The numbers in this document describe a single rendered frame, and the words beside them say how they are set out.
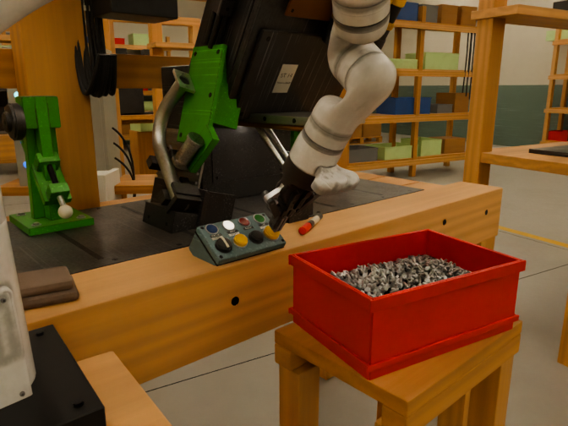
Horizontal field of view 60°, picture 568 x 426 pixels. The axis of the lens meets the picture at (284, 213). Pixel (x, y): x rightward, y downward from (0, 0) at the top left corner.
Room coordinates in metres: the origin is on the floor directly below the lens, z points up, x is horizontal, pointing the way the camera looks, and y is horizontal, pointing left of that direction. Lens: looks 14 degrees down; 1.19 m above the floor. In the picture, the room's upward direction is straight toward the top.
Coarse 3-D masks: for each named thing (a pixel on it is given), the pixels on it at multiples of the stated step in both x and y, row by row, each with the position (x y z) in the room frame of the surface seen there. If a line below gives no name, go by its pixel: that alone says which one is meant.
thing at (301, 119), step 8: (280, 112) 1.17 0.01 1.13; (288, 112) 1.17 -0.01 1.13; (296, 112) 1.17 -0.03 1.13; (304, 112) 1.17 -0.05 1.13; (248, 120) 1.13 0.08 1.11; (256, 120) 1.11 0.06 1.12; (264, 120) 1.09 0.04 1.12; (272, 120) 1.07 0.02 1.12; (280, 120) 1.05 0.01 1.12; (288, 120) 1.03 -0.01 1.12; (296, 120) 1.01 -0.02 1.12; (304, 120) 0.99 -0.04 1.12; (272, 128) 1.07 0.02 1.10; (280, 128) 1.05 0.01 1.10; (288, 128) 1.03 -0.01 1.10; (296, 128) 1.01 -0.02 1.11
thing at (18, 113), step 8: (8, 104) 1.00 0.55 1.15; (16, 104) 0.99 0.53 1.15; (8, 112) 0.99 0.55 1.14; (16, 112) 0.98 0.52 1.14; (8, 120) 0.98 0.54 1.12; (16, 120) 0.97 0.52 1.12; (24, 120) 0.98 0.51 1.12; (8, 128) 0.98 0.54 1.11; (16, 128) 0.98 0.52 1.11; (24, 128) 0.98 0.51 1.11; (16, 136) 0.98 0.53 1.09; (24, 136) 0.99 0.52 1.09
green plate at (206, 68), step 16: (208, 48) 1.09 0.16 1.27; (224, 48) 1.05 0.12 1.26; (192, 64) 1.12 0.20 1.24; (208, 64) 1.07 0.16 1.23; (224, 64) 1.06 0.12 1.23; (192, 80) 1.11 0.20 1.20; (208, 80) 1.06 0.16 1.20; (224, 80) 1.06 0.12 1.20; (192, 96) 1.09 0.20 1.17; (208, 96) 1.05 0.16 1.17; (224, 96) 1.06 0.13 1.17; (192, 112) 1.08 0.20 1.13; (208, 112) 1.03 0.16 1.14; (224, 112) 1.06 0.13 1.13; (192, 128) 1.06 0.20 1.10
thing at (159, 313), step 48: (432, 192) 1.36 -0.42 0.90; (480, 192) 1.36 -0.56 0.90; (288, 240) 0.91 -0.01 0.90; (336, 240) 0.95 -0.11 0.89; (480, 240) 1.36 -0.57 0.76; (96, 288) 0.67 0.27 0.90; (144, 288) 0.67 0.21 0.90; (192, 288) 0.72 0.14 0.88; (240, 288) 0.78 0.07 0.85; (288, 288) 0.86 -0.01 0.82; (96, 336) 0.62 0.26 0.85; (144, 336) 0.66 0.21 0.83; (192, 336) 0.72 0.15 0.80; (240, 336) 0.78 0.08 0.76
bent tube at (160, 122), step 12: (180, 72) 1.10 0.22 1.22; (180, 84) 1.07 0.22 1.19; (192, 84) 1.10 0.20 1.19; (168, 96) 1.10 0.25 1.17; (180, 96) 1.10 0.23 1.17; (168, 108) 1.11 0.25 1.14; (156, 120) 1.11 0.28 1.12; (156, 132) 1.11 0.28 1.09; (156, 144) 1.09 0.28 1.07; (156, 156) 1.08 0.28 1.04; (168, 156) 1.07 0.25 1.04; (168, 168) 1.04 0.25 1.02; (168, 180) 1.02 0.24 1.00; (168, 192) 1.01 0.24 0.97
